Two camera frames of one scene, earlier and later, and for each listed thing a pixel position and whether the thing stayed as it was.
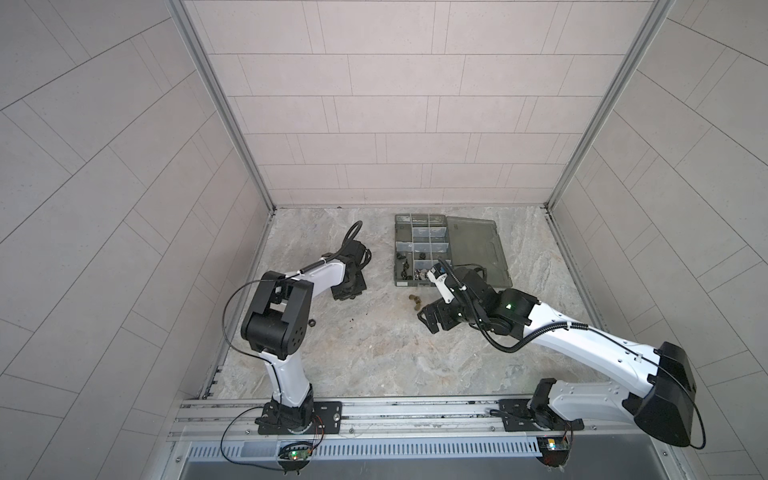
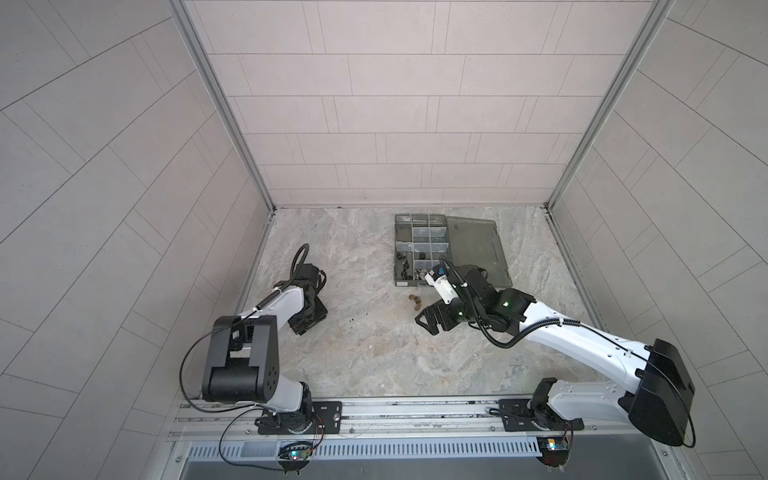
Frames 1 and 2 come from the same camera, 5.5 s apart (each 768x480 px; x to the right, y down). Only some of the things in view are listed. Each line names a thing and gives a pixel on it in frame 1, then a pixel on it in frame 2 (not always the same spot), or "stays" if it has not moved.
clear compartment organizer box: (423, 240) stays
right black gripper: (437, 306) stays
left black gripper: (360, 285) -> (299, 326)
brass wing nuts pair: (417, 300) stays
